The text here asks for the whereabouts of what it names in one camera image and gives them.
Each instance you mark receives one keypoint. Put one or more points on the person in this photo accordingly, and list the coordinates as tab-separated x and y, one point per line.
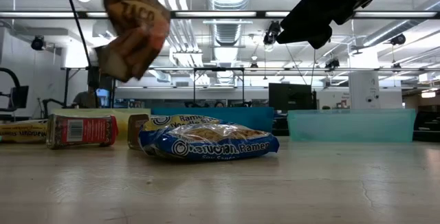
219	104
82	99

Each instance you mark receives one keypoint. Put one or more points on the blue ramen noodle packet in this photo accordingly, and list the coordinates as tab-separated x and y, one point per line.
206	141

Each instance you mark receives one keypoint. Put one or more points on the black overhead beam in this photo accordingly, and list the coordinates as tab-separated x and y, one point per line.
261	14

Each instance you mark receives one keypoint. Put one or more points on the dark teal plastic bin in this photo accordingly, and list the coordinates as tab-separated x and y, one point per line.
247	117

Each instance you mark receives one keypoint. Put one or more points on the white pillar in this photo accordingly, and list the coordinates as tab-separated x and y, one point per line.
364	90

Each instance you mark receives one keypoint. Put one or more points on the smoked paprika spice tin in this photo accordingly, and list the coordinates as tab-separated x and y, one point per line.
89	129
134	131

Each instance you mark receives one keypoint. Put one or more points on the blue-lit screen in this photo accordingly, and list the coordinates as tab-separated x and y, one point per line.
103	95

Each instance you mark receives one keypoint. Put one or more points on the small black monitor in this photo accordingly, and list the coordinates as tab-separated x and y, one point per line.
20	97

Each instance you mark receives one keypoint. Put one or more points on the yellow ramen noodle packet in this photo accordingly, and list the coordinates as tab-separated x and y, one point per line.
24	131

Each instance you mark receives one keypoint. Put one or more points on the black ceiling spotlight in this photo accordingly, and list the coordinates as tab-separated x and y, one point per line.
38	43
398	39
269	35
332	62

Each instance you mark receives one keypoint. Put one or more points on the orange taco seasoning packet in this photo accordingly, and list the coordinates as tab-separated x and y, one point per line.
137	28

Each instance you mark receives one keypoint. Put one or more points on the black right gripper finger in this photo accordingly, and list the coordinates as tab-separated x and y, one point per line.
299	30
321	35

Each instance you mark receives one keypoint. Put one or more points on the mint green plastic tray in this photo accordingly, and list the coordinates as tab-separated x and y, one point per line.
350	124

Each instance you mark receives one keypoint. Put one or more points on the yellow plastic tray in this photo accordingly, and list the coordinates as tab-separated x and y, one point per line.
123	124

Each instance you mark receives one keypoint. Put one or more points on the black metal rig frame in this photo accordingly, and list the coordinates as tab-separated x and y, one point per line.
194	79

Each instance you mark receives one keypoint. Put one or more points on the large black monitor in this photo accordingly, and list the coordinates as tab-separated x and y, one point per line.
290	97

